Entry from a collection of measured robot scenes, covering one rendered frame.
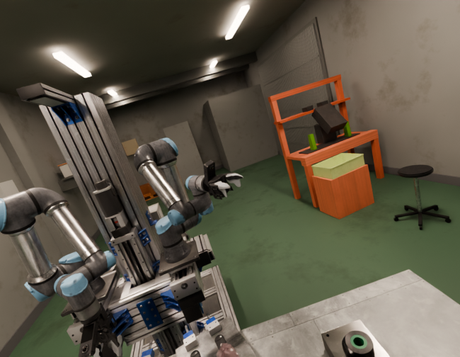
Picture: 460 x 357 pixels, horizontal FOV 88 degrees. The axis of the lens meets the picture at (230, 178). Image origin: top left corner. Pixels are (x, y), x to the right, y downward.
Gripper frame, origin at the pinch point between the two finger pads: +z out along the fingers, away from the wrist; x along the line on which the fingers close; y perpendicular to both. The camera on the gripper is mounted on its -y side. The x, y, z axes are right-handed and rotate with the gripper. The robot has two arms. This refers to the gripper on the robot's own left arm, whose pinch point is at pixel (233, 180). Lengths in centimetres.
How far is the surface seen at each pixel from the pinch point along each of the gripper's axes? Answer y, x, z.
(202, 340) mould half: 56, 38, -15
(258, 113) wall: 70, -531, -494
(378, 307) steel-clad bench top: 68, -17, 32
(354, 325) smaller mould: 59, 0, 31
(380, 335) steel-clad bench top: 67, -5, 36
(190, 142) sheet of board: 68, -360, -680
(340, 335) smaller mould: 58, 6, 29
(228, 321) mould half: 57, 25, -12
